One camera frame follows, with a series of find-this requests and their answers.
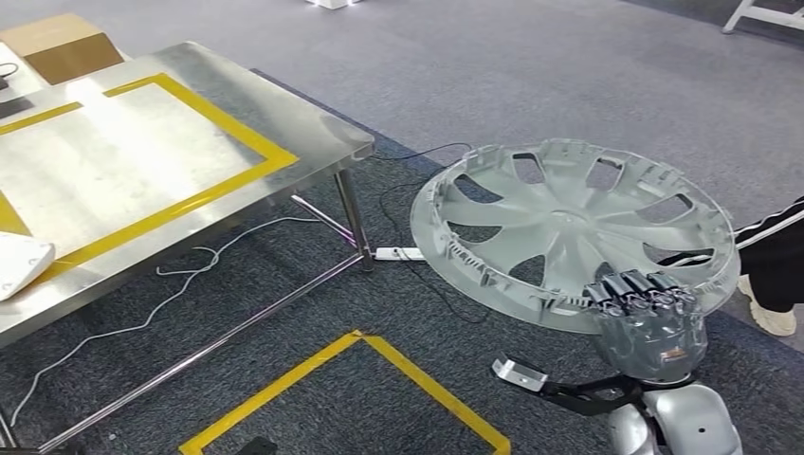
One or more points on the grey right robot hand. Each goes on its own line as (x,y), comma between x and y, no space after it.
(653,339)

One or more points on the silver plastic wheel hubcap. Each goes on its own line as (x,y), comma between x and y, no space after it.
(565,220)

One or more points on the stainless steel workbench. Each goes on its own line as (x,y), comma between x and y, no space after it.
(301,132)

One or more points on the white plastic car part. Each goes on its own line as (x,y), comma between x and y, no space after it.
(22,264)

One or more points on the person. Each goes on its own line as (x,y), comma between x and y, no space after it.
(779,264)

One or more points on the white power strip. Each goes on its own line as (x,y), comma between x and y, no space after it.
(402,254)

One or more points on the yellow floor tape square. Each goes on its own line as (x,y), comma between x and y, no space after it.
(361,339)

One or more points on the brown cardboard box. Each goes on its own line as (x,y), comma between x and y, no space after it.
(69,56)

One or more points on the white desk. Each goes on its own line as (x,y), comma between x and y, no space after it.
(25,75)

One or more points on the black right camera bracket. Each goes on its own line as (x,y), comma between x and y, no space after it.
(584,395)

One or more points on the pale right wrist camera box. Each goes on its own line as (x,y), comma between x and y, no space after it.
(518,375)

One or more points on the white furniture frame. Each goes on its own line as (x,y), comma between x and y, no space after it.
(754,12)

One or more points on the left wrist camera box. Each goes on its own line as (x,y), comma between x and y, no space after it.
(256,448)

